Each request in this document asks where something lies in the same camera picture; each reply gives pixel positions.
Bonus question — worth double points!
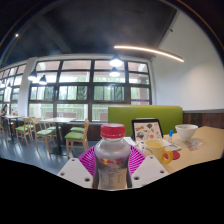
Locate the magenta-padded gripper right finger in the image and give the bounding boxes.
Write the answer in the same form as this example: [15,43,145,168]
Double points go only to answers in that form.
[128,145,170,190]

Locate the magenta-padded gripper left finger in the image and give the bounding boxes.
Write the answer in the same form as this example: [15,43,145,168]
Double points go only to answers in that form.
[57,145,98,190]

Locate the clear red-capped drink bottle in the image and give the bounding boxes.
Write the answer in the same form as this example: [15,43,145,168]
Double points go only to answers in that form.
[92,123,133,191]

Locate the yellow mug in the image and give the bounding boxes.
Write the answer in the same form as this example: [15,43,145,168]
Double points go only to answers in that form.
[143,138,174,165]

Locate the flat round red coaster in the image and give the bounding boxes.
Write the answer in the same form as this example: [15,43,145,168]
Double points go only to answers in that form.
[163,150,181,161]

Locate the white flat handheld device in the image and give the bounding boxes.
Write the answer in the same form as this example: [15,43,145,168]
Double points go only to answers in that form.
[164,142,183,152]

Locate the group of green-seated wooden chairs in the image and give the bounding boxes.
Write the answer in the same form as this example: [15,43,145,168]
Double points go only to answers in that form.
[0,117,90,158]

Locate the small blue-capped bottle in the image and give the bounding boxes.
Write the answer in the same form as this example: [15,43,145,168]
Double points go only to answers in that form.
[167,129,174,144]

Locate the black-framed tablet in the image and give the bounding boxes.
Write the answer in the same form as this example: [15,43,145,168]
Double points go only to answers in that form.
[131,118,164,143]

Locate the white bowl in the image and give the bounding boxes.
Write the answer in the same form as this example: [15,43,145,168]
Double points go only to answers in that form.
[174,123,199,142]

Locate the square wooden dining table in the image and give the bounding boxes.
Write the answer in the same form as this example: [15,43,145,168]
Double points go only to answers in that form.
[39,116,77,156]

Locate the green upholstered bench backrest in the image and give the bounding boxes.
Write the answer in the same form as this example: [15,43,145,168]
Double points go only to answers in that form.
[107,105,184,138]

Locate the small wooden dining table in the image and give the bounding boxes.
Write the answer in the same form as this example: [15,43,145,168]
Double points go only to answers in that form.
[4,114,24,144]

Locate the person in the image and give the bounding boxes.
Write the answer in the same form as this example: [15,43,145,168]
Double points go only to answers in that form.
[0,103,11,134]

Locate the group of pendant lamps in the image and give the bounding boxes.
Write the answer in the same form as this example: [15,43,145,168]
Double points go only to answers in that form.
[27,54,124,86]

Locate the long linear ceiling light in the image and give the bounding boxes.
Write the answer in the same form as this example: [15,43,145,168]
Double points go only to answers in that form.
[113,44,185,64]

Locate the large dark-framed window wall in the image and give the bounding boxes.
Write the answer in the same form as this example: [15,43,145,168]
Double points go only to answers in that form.
[0,59,153,122]

